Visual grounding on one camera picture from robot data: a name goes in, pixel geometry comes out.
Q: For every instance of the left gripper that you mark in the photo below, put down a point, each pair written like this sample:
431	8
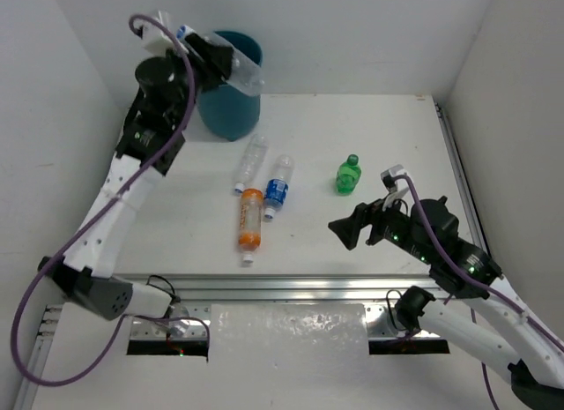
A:
204	62

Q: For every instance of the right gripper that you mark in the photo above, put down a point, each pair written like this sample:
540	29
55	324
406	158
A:
347	227

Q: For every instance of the clear bottle white cap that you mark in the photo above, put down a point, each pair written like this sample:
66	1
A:
247	76

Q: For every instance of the clear bottle blue label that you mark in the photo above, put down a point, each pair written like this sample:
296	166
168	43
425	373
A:
277	186

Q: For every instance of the orange bottle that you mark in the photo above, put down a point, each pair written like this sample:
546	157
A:
249	233

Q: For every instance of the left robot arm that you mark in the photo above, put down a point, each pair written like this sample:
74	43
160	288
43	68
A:
151	139

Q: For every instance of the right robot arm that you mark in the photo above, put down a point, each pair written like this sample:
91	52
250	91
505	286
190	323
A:
515	348

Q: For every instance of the teal plastic bin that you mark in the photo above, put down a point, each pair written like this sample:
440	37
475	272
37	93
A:
225	111

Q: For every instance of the green plastic bottle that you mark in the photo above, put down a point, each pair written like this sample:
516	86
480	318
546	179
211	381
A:
348	175

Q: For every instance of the clear bottle blue cap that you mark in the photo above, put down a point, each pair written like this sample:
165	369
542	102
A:
250	163

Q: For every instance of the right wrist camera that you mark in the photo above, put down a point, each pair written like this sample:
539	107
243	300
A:
395	192

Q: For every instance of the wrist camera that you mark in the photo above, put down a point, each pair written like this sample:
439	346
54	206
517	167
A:
395	192
153	40

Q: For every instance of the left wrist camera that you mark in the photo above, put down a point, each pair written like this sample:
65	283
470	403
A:
153	40

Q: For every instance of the aluminium front rail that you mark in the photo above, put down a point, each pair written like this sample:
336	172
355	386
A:
296	288

